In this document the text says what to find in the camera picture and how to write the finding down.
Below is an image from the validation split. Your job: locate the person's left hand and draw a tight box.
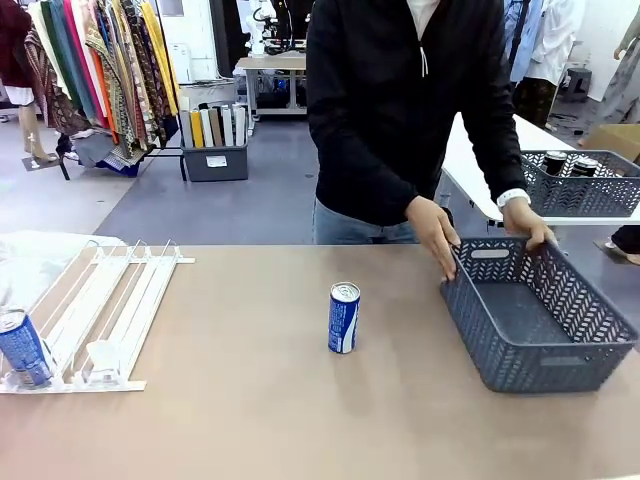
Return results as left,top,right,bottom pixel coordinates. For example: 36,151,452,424
501,201,559,252

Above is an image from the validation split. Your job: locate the person's right hand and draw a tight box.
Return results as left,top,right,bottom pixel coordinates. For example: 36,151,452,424
404,195,462,282

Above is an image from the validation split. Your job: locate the black zero sugar soda can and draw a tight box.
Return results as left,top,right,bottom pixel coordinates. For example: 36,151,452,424
569,157,600,179
542,149,569,177

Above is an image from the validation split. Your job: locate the blue-grey plastic basket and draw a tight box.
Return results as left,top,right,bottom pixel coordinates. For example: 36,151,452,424
439,236,640,394

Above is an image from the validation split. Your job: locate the person's right forearm black sleeve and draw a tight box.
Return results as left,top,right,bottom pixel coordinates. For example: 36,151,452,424
319,134,426,226

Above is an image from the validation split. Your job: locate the person's left forearm black sleeve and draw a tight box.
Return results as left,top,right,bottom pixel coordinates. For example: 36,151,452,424
462,99,532,209

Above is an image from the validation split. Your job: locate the blue-grey basket holding cans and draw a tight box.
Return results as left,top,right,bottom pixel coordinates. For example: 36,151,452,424
519,149,640,218

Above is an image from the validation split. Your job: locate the white can dispenser rack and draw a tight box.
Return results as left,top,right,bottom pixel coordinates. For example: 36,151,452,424
0,238,196,396

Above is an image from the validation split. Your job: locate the white folding table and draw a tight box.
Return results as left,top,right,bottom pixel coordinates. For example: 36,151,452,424
439,112,640,226

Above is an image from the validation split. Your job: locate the bystander's leg and shoe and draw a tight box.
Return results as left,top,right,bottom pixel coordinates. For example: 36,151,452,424
593,224,640,266

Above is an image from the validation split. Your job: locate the dark patterned skirt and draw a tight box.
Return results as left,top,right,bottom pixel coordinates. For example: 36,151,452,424
512,77,557,129

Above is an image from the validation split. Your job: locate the brown cardboard box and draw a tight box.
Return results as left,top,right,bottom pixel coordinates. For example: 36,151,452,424
582,123,640,164

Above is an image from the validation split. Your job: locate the blue soda can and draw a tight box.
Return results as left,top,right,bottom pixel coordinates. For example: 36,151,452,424
0,308,55,390
327,281,361,355

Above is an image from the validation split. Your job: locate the black stool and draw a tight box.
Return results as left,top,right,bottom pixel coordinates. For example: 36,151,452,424
564,67,594,104

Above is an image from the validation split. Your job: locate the person in black jacket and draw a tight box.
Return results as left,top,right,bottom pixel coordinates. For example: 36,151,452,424
305,0,516,246

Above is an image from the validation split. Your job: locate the mannequin in grey dress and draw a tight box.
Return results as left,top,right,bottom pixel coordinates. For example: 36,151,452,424
597,0,640,126

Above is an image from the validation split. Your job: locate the light blue hanging shirt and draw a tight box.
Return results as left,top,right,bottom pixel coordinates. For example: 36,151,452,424
503,0,546,84

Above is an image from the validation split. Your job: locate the white hanging coat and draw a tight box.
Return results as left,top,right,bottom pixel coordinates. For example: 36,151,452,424
529,0,587,87

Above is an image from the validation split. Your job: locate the grey plastic storage bin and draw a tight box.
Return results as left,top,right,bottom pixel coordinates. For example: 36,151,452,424
179,142,250,183

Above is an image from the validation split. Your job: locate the grey workbench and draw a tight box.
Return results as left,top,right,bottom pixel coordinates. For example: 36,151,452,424
233,53,309,137

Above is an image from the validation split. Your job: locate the brown fabric roll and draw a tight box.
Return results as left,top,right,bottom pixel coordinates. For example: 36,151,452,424
208,107,224,148

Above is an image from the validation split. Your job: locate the black clothes rack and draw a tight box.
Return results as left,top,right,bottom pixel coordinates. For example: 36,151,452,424
57,0,189,182

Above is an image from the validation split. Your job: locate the white box appliance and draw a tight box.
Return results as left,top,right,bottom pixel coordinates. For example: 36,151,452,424
167,42,192,85

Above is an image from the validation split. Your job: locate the blue fabric pile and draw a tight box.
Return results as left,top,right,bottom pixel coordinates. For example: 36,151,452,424
74,134,147,177

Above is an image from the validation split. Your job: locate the yellow hanging garment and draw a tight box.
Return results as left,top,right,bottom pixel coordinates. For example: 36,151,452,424
141,0,180,117

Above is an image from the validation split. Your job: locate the dark patterned hanging garment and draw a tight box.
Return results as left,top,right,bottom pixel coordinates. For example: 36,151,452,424
117,0,169,146

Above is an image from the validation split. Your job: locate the orange hanging garment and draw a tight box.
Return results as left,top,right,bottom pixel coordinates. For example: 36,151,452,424
89,49,121,144

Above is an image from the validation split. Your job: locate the brown patterned hanging cloth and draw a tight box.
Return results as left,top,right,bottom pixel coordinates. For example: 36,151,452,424
24,29,94,137

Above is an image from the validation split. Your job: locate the white cloth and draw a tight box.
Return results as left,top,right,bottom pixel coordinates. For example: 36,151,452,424
0,229,129,311

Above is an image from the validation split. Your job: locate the green hanging garment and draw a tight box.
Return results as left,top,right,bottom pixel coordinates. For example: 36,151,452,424
39,0,99,121

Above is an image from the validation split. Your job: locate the mannequin in maroon top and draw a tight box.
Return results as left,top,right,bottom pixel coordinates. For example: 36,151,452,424
0,0,60,165

